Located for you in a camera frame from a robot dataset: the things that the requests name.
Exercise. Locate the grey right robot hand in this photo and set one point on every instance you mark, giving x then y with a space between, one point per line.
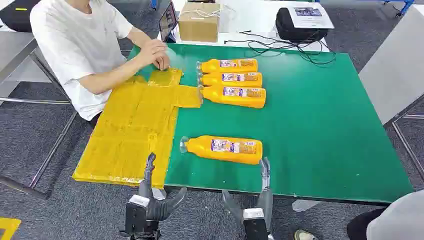
266 200

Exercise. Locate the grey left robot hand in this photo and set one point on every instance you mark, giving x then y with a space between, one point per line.
157 208

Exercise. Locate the seated person's right hand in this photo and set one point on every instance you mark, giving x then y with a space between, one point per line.
163 63

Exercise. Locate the seated person's left hand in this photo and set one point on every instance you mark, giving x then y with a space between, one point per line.
152 49

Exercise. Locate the orange drink bottle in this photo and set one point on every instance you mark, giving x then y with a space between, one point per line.
215 96
202 149
212 66
212 80

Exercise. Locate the pale table foot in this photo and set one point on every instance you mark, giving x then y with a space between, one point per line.
304 205
159 193

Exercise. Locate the dark tablet screen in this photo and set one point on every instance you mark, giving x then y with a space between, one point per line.
167 21

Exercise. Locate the cardboard box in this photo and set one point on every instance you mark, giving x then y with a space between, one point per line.
198 28

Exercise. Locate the pale shoe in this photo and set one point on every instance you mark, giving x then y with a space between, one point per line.
303 236

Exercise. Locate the yellow sheet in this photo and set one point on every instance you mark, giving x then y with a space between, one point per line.
132 132

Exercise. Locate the seated person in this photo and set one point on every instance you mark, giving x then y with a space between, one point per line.
76 43

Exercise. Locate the green table mat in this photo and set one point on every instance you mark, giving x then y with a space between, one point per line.
314 126

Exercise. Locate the white table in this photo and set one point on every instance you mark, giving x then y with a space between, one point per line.
251 16

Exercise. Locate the black bag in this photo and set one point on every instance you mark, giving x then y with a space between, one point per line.
291 31

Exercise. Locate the standing person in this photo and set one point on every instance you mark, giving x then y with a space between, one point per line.
397 218

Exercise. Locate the black case with yellow mark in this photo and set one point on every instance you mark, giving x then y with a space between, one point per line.
16 16

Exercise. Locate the printed paper sheet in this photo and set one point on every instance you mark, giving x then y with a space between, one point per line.
309 18

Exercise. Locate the grey table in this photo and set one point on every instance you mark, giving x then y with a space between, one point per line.
394 76

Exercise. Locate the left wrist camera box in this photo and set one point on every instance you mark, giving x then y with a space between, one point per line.
136 213

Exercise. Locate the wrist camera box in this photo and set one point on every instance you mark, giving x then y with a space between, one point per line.
255 227
136 213

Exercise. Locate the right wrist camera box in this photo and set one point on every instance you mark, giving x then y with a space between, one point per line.
255 227

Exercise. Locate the metal frame table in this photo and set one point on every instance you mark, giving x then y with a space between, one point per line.
13 53

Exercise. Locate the metal floor frame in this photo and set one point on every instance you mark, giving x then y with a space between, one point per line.
405 145

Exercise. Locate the blue frame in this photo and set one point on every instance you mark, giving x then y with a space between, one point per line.
405 6

